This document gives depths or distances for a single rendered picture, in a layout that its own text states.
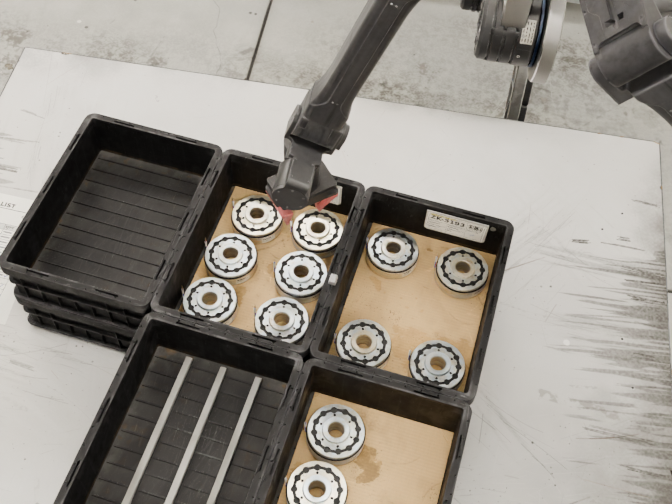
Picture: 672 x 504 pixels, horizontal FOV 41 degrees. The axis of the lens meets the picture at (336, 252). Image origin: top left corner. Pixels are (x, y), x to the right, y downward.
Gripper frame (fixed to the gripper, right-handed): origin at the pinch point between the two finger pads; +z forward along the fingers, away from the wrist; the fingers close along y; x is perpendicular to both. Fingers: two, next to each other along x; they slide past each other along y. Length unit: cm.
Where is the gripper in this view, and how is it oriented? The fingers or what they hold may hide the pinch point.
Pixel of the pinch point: (301, 212)
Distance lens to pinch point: 157.8
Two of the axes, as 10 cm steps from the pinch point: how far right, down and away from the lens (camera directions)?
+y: 8.8, -3.9, 2.8
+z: -0.3, 5.4, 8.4
